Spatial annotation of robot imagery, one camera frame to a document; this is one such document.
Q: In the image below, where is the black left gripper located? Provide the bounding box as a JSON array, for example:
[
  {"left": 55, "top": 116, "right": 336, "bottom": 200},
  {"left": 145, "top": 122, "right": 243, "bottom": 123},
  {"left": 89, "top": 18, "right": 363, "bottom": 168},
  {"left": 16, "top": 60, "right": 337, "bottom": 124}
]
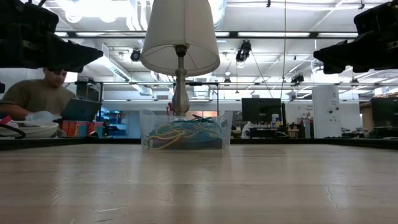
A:
[{"left": 0, "top": 0, "right": 104, "bottom": 73}]

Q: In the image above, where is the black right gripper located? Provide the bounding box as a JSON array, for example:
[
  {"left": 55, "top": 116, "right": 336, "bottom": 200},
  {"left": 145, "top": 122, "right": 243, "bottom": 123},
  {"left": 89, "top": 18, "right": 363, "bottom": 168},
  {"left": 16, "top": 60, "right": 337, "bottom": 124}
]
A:
[{"left": 313, "top": 0, "right": 398, "bottom": 75}]

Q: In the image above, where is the wide black rubber band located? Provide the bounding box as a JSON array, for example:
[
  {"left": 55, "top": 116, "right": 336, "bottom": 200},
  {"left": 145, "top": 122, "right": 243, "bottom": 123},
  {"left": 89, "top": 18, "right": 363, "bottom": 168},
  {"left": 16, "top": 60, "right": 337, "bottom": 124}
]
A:
[{"left": 190, "top": 114, "right": 216, "bottom": 123}]

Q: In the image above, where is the clear plastic bin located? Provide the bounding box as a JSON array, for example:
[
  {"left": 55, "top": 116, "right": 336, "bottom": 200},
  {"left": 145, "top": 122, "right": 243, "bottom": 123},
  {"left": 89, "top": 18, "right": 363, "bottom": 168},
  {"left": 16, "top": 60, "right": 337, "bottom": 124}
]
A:
[{"left": 139, "top": 109, "right": 234, "bottom": 152}]

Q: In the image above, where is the black ceiling spotlight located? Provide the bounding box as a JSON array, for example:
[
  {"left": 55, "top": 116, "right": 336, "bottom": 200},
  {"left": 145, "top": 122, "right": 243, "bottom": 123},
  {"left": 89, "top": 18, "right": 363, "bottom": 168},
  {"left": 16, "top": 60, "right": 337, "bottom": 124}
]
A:
[
  {"left": 235, "top": 39, "right": 252, "bottom": 63},
  {"left": 129, "top": 48, "right": 142, "bottom": 62},
  {"left": 290, "top": 73, "right": 305, "bottom": 85}
]

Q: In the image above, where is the grey blue laptop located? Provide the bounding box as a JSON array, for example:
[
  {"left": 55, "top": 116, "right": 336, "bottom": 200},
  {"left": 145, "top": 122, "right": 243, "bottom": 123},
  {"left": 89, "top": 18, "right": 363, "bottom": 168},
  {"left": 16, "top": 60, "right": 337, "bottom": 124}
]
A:
[{"left": 60, "top": 98, "right": 103, "bottom": 123}]

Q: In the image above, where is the person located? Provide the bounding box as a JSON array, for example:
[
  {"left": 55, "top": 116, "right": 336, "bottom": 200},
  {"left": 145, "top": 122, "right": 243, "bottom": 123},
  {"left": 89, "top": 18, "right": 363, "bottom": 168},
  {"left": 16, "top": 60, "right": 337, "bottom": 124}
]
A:
[{"left": 0, "top": 67, "right": 78, "bottom": 121}]

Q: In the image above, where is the white pillar cabinet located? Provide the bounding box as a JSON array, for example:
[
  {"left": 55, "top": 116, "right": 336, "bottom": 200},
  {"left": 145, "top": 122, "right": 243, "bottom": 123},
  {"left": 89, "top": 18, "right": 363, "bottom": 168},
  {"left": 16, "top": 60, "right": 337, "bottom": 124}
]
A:
[{"left": 312, "top": 85, "right": 341, "bottom": 139}]

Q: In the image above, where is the orange red carton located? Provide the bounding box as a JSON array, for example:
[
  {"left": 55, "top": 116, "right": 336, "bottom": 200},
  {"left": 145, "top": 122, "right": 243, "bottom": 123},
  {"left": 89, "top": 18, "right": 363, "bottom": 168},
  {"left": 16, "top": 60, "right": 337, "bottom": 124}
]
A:
[{"left": 60, "top": 120, "right": 104, "bottom": 138}]

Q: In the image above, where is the black computer monitor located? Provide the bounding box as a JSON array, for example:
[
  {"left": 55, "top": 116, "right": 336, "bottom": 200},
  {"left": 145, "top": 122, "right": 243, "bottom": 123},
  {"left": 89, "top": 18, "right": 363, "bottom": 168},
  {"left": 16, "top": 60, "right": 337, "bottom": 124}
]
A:
[
  {"left": 371, "top": 96, "right": 398, "bottom": 128},
  {"left": 241, "top": 97, "right": 286, "bottom": 123}
]

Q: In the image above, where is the blue storage shelf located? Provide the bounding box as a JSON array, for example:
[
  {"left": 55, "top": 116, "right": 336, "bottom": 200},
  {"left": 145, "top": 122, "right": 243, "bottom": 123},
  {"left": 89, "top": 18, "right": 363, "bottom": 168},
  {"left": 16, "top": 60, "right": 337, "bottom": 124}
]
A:
[{"left": 101, "top": 108, "right": 128, "bottom": 138}]

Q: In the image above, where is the white shade silver table lamp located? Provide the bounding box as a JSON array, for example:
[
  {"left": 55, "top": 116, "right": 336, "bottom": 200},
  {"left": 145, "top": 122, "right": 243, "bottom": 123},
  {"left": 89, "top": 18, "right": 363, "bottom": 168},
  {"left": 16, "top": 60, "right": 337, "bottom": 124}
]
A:
[{"left": 139, "top": 0, "right": 221, "bottom": 116}]

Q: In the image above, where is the thin hanging cord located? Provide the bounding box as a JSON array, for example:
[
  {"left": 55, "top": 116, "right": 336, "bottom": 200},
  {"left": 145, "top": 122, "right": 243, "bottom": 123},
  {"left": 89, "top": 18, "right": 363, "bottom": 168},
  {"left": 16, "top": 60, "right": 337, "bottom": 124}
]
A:
[{"left": 279, "top": 0, "right": 287, "bottom": 101}]

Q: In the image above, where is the black horizontal pipe rail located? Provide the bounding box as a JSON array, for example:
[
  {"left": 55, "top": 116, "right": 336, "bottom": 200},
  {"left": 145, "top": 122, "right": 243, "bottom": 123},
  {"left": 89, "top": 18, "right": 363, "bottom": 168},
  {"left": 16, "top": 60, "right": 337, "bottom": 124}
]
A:
[{"left": 62, "top": 80, "right": 398, "bottom": 87}]

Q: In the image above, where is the black cord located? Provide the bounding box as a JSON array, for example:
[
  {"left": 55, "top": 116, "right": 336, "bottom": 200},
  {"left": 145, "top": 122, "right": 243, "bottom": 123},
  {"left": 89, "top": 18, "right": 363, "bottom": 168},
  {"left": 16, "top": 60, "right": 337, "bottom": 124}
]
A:
[{"left": 0, "top": 123, "right": 28, "bottom": 140}]

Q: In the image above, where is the black metal table frame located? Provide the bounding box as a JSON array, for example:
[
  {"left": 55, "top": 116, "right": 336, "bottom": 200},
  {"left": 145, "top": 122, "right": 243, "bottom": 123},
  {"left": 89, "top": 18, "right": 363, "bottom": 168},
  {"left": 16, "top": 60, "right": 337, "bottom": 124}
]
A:
[{"left": 0, "top": 136, "right": 398, "bottom": 151}]

